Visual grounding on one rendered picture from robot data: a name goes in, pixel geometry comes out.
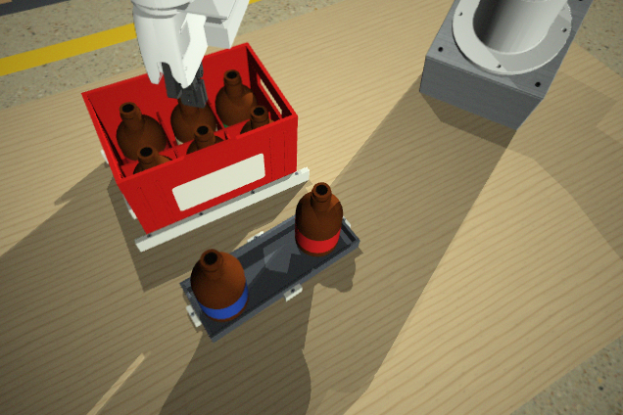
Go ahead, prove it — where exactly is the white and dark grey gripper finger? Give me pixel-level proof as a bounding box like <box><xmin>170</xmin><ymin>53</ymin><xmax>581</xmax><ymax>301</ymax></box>
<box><xmin>162</xmin><ymin>62</ymin><xmax>206</xmax><ymax>108</ymax></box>
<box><xmin>196</xmin><ymin>62</ymin><xmax>208</xmax><ymax>103</ymax></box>

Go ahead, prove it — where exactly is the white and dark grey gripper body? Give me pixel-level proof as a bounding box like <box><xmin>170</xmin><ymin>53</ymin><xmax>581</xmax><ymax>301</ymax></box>
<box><xmin>130</xmin><ymin>0</ymin><xmax>208</xmax><ymax>88</ymax></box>

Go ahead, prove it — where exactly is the red bottle crate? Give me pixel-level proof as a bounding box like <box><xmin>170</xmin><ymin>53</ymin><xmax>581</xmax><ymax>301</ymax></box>
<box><xmin>81</xmin><ymin>51</ymin><xmax>297</xmax><ymax>234</ymax></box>

